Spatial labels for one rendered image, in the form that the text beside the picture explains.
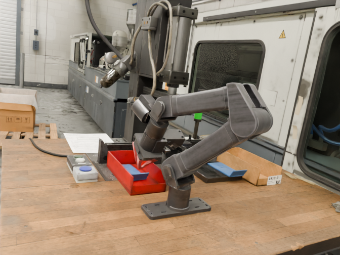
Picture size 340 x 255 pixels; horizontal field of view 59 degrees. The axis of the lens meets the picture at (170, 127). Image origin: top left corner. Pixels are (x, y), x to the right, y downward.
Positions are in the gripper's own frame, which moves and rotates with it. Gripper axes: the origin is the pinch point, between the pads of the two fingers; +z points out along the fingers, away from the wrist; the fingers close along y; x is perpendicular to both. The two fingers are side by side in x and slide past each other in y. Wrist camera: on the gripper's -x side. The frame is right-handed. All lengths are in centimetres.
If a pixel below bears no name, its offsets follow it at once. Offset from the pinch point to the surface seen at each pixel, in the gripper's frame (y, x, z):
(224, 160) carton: 4.8, -42.9, 6.4
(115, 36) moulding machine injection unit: 420, -136, 172
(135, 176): -2.4, 0.6, 4.1
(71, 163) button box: 9.2, 18.8, 10.5
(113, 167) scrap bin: 5.3, 5.6, 8.6
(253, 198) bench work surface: -20.5, -33.7, -4.8
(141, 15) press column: 65, -13, -22
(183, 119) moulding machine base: 91, -86, 63
